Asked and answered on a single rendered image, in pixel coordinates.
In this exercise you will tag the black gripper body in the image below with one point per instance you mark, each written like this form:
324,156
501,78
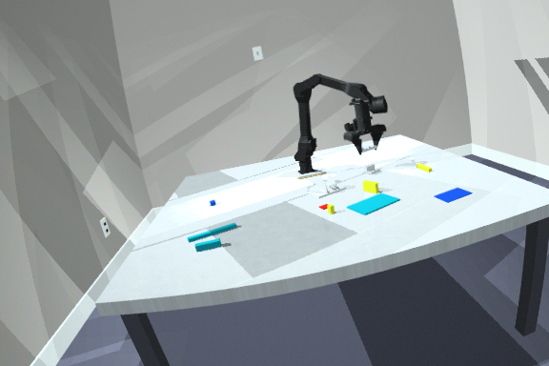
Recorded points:
364,126

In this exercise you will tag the cyan long thin bar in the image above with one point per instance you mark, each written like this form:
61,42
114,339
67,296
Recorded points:
208,233

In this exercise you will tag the teal rectangular block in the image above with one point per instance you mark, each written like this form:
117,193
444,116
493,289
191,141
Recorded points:
203,246

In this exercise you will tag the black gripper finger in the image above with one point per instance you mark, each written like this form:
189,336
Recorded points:
358,145
376,138

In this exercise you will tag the blue flat rectangular pad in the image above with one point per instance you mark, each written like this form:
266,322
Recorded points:
452,195

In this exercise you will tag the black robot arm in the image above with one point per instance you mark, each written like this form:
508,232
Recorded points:
303,90

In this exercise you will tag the cyan flat plate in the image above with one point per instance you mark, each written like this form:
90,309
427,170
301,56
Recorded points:
373,203

